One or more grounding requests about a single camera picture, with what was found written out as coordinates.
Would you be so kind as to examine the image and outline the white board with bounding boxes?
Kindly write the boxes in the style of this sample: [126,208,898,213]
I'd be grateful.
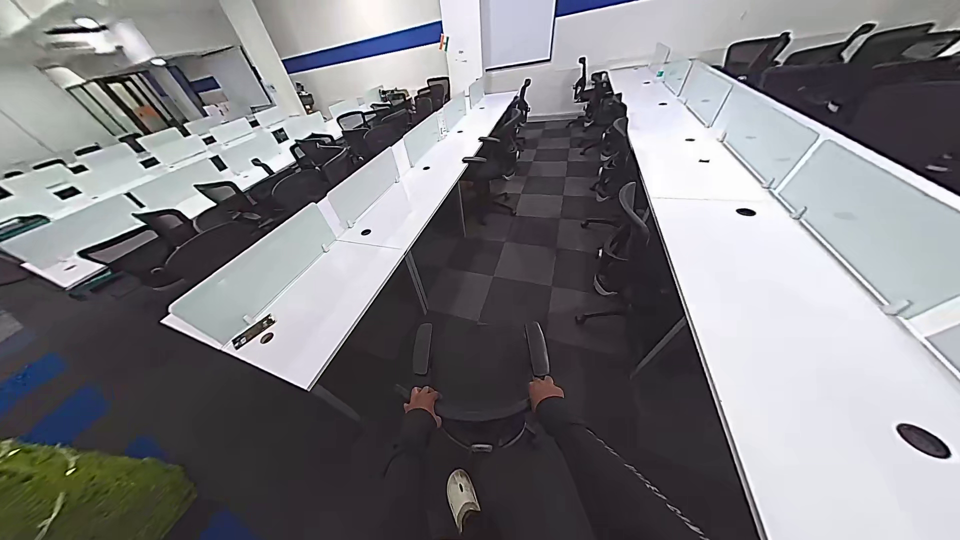
[480,0,558,72]

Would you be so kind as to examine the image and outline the glass door with dark frame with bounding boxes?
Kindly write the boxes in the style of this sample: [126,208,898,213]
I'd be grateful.
[67,72,187,138]

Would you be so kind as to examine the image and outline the row of black chairs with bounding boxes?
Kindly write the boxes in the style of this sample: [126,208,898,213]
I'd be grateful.
[567,56,627,155]

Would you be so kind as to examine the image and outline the green artificial grass piece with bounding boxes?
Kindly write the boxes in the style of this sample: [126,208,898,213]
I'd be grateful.
[0,438,198,540]

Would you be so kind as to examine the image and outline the long white desk, glass partitions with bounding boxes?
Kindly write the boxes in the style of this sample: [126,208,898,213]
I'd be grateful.
[160,78,519,423]
[607,42,960,540]

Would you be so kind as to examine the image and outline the person's left forearm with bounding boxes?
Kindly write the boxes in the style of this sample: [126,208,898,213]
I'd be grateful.
[384,410,439,481]

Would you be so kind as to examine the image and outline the person's legs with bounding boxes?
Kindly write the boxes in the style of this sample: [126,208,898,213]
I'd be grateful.
[382,427,601,540]

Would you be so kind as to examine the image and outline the black office chair with armrests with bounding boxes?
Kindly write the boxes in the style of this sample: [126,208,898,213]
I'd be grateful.
[396,321,552,454]

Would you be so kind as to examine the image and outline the group of black office chairs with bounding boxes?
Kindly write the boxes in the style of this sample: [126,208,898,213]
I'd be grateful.
[78,75,452,289]
[716,21,960,195]

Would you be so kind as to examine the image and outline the person's right hand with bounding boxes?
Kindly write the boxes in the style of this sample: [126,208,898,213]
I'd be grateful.
[528,375,565,413]

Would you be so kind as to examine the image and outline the black and white cord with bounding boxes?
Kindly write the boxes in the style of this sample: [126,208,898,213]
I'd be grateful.
[585,427,710,540]

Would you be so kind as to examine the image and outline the person's right forearm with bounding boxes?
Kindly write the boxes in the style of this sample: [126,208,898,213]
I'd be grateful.
[535,396,624,481]

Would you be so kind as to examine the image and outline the person's left hand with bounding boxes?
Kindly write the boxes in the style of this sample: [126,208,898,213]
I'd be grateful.
[403,386,443,429]

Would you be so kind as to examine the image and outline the white desks with partitions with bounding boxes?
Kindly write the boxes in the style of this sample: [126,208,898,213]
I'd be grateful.
[0,85,387,291]

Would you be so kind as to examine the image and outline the black mesh office chair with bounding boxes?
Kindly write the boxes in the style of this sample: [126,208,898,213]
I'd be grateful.
[592,117,630,202]
[513,78,532,138]
[575,180,651,326]
[462,108,523,225]

